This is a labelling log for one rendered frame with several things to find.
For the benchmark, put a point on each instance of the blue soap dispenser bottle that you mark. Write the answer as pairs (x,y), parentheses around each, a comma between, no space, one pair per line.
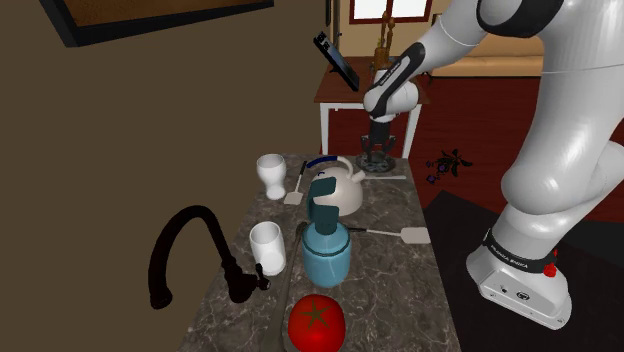
(325,261)

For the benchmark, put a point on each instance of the red framed window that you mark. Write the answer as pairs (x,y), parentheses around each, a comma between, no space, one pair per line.
(390,8)

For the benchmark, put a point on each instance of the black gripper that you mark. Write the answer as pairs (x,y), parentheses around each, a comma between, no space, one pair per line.
(380,130)

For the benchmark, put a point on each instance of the black curved faucet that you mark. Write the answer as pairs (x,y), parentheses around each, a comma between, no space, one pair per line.
(195,213)

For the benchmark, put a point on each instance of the black plant with purple flowers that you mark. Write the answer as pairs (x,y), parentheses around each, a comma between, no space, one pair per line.
(451,163)

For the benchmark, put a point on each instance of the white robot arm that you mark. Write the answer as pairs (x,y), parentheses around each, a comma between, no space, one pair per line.
(560,122)

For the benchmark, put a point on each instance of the red tomato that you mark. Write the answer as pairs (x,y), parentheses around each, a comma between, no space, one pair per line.
(317,324)

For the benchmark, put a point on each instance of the beige sofa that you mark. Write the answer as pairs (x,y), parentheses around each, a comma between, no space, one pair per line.
(497,53)

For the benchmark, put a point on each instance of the brown table with white legs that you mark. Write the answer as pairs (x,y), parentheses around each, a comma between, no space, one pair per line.
(336,92)

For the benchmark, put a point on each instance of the black robot stand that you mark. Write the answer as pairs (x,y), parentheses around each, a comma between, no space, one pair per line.
(468,302)

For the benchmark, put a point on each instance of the white egg cup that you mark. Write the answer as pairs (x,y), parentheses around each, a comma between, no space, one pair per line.
(271,168)

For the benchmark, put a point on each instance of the black framed wall picture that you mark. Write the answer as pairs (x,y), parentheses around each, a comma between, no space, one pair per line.
(146,14)

